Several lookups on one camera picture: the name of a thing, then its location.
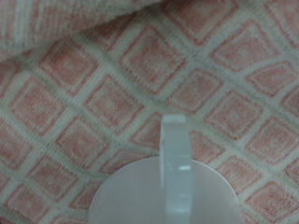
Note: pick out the white mug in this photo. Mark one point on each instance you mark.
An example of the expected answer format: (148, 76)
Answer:
(174, 186)

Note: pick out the pink checkered towel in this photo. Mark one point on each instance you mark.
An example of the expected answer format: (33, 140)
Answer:
(124, 77)

